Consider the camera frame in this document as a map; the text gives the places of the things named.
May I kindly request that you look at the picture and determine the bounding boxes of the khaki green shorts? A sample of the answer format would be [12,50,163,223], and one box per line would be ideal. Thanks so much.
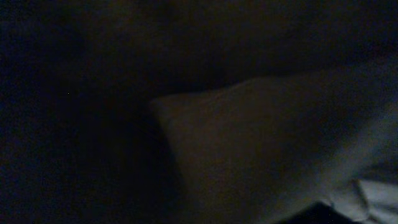
[150,55,397,223]

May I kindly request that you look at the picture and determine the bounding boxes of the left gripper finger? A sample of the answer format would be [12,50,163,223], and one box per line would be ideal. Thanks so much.
[277,203,356,224]

